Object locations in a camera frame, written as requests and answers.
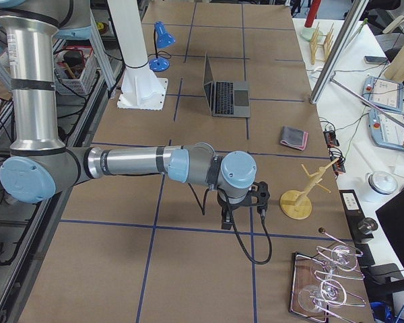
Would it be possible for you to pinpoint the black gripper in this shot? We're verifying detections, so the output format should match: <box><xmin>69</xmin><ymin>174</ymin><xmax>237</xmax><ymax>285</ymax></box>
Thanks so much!
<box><xmin>217</xmin><ymin>194</ymin><xmax>240</xmax><ymax>229</ymax></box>

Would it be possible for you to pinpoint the grey laptop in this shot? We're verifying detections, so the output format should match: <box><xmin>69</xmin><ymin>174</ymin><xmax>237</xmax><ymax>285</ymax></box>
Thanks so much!
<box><xmin>203</xmin><ymin>54</ymin><xmax>250</xmax><ymax>118</ymax></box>

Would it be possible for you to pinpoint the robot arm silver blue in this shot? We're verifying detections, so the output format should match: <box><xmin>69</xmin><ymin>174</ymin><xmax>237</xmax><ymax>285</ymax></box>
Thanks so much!
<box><xmin>0</xmin><ymin>1</ymin><xmax>261</xmax><ymax>228</ymax></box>

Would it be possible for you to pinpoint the wooden mug tree stand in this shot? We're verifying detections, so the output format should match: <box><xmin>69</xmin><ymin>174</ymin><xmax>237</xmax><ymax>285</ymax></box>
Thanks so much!
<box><xmin>279</xmin><ymin>157</ymin><xmax>339</xmax><ymax>220</ymax></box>

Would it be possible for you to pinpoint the brown paper table cover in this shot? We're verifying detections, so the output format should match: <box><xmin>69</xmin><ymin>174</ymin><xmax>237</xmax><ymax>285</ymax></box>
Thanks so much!
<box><xmin>20</xmin><ymin>1</ymin><xmax>349</xmax><ymax>322</ymax></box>

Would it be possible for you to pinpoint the grey pink folded cloth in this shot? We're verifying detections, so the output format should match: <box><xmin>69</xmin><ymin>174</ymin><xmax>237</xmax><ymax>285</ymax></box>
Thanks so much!
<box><xmin>279</xmin><ymin>126</ymin><xmax>308</xmax><ymax>151</ymax></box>

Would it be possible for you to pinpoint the black power strip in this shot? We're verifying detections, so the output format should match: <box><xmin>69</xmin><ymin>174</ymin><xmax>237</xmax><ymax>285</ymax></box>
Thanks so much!
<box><xmin>323</xmin><ymin>130</ymin><xmax>346</xmax><ymax>176</ymax></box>

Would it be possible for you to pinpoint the black box with label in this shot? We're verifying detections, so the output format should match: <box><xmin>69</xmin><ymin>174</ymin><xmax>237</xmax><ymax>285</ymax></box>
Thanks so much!
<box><xmin>339</xmin><ymin>190</ymin><xmax>375</xmax><ymax>267</ymax></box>

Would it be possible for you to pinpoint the white kettle pot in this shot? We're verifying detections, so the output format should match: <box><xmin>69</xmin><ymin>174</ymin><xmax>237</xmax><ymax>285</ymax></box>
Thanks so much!
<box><xmin>362</xmin><ymin>171</ymin><xmax>398</xmax><ymax>203</ymax></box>

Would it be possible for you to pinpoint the lower teach pendant tablet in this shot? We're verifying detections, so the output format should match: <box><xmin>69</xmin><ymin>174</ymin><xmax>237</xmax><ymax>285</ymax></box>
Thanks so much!
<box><xmin>368</xmin><ymin>108</ymin><xmax>404</xmax><ymax>151</ymax></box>

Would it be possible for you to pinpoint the teach pendant tablet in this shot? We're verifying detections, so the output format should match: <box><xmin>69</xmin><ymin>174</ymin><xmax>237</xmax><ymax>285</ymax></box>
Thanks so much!
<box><xmin>362</xmin><ymin>76</ymin><xmax>404</xmax><ymax>112</ymax></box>
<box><xmin>368</xmin><ymin>108</ymin><xmax>404</xmax><ymax>151</ymax></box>

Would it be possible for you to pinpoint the blue desk lamp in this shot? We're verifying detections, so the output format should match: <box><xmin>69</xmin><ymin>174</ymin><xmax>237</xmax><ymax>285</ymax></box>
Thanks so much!
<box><xmin>149</xmin><ymin>21</ymin><xmax>176</xmax><ymax>72</ymax></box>

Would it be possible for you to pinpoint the wooden dish rack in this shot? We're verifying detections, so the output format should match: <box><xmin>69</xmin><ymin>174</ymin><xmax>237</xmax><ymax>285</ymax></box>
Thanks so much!
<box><xmin>309</xmin><ymin>24</ymin><xmax>334</xmax><ymax>65</ymax></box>

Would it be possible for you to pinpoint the green glass plate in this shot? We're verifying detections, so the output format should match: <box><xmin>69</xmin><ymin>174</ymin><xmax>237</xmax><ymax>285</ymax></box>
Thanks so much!
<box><xmin>300</xmin><ymin>27</ymin><xmax>316</xmax><ymax>41</ymax></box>

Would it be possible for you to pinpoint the upper teach pendant tablet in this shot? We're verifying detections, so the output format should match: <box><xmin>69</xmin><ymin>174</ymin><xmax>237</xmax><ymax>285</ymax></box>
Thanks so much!
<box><xmin>362</xmin><ymin>76</ymin><xmax>404</xmax><ymax>112</ymax></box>

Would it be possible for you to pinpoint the white basket with tools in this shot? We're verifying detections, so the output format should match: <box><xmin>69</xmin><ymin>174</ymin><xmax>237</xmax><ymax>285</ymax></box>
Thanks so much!
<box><xmin>54</xmin><ymin>46</ymin><xmax>97</xmax><ymax>96</ymax></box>

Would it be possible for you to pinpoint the smartphone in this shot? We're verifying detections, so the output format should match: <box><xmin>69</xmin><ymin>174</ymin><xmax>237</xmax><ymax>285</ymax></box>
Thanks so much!
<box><xmin>364</xmin><ymin>55</ymin><xmax>389</xmax><ymax>65</ymax></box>

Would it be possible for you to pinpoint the red cylinder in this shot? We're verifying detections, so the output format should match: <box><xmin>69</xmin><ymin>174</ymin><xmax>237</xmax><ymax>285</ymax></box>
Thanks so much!
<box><xmin>304</xmin><ymin>0</ymin><xmax>322</xmax><ymax>28</ymax></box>

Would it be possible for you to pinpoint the black camera cable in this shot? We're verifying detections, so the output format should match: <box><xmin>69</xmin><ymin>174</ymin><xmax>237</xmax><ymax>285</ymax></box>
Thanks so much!
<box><xmin>188</xmin><ymin>183</ymin><xmax>273</xmax><ymax>265</ymax></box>

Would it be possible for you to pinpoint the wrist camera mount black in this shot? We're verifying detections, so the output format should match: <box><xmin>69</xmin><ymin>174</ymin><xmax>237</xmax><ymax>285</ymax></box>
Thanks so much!
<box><xmin>242</xmin><ymin>182</ymin><xmax>270</xmax><ymax>219</ymax></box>

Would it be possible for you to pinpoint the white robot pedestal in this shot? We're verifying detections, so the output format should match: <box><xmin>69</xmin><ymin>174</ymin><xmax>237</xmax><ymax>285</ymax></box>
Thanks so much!
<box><xmin>108</xmin><ymin>0</ymin><xmax>168</xmax><ymax>110</ymax></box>

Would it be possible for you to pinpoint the aluminium frame post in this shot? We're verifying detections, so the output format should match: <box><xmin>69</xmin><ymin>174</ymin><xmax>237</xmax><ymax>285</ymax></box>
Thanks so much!
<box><xmin>310</xmin><ymin>0</ymin><xmax>369</xmax><ymax>104</ymax></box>

